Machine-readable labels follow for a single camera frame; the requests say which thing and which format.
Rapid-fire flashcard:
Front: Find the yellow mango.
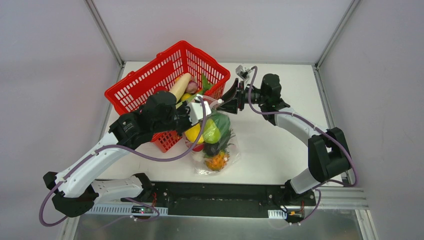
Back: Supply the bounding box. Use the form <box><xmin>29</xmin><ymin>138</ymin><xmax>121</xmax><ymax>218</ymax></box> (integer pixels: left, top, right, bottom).
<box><xmin>184</xmin><ymin>123</ymin><xmax>201</xmax><ymax>143</ymax></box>

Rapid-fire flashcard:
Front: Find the green leafy bok choy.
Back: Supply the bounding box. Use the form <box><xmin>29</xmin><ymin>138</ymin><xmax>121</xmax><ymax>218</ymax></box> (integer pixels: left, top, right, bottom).
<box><xmin>212</xmin><ymin>112</ymin><xmax>231</xmax><ymax>137</ymax></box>

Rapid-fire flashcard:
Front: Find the green pear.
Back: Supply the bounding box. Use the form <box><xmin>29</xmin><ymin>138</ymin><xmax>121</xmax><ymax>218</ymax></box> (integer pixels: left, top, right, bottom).
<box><xmin>202</xmin><ymin>119</ymin><xmax>221</xmax><ymax>144</ymax></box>

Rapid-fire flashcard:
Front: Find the clear zip top bag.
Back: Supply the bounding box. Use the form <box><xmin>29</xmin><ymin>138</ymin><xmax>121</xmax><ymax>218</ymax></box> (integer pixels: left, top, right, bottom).
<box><xmin>191</xmin><ymin>100</ymin><xmax>241</xmax><ymax>175</ymax></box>

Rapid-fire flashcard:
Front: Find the dark purple round fruit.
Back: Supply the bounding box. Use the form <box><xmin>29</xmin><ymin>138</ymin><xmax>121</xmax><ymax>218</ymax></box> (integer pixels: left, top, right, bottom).
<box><xmin>203</xmin><ymin>142</ymin><xmax>221</xmax><ymax>157</ymax></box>

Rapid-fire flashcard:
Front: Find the toy pineapple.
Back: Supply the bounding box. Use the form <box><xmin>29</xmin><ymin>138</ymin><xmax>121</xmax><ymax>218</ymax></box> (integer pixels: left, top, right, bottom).
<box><xmin>204</xmin><ymin>151</ymin><xmax>230</xmax><ymax>172</ymax></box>

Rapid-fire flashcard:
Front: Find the red plastic shopping basket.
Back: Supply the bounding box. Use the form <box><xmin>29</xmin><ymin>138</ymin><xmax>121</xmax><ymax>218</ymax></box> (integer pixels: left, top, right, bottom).
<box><xmin>104</xmin><ymin>40</ymin><xmax>230</xmax><ymax>152</ymax></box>

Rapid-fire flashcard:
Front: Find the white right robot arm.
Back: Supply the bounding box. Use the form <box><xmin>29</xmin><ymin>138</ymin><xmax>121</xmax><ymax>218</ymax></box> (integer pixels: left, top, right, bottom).
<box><xmin>218</xmin><ymin>73</ymin><xmax>352</xmax><ymax>205</ymax></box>

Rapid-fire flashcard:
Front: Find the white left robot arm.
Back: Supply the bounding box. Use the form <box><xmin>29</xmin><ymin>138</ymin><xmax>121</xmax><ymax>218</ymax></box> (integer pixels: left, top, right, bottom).
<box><xmin>43</xmin><ymin>91</ymin><xmax>211</xmax><ymax>218</ymax></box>

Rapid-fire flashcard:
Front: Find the yellow lemon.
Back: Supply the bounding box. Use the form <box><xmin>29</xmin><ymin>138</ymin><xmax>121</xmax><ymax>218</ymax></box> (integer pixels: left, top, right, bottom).
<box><xmin>180</xmin><ymin>93</ymin><xmax>193</xmax><ymax>102</ymax></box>

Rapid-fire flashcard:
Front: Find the green leaf sprig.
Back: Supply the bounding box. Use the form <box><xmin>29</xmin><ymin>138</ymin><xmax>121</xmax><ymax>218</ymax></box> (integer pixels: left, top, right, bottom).
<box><xmin>199</xmin><ymin>73</ymin><xmax>214</xmax><ymax>95</ymax></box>

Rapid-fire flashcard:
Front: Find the large white radish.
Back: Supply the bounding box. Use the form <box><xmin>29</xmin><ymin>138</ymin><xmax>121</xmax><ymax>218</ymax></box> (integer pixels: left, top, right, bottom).
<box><xmin>168</xmin><ymin>73</ymin><xmax>192</xmax><ymax>102</ymax></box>

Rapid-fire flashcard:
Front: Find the purple onion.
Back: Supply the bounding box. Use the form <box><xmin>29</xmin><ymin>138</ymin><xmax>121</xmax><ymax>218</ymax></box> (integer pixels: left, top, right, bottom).
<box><xmin>185</xmin><ymin>80</ymin><xmax>199</xmax><ymax>95</ymax></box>

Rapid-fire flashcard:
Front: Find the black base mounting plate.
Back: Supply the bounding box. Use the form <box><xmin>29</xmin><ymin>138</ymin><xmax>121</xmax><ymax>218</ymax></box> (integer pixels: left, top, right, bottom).
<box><xmin>135</xmin><ymin>181</ymin><xmax>316</xmax><ymax>218</ymax></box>

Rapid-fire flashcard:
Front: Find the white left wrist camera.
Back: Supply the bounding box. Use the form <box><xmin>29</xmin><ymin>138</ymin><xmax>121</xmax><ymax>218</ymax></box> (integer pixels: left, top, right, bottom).
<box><xmin>187</xmin><ymin>100</ymin><xmax>212</xmax><ymax>126</ymax></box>

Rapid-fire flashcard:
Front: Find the aluminium frame rail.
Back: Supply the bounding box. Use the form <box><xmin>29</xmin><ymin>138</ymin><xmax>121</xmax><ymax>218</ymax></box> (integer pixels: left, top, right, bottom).
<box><xmin>69</xmin><ymin>181</ymin><xmax>370</xmax><ymax>211</ymax></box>

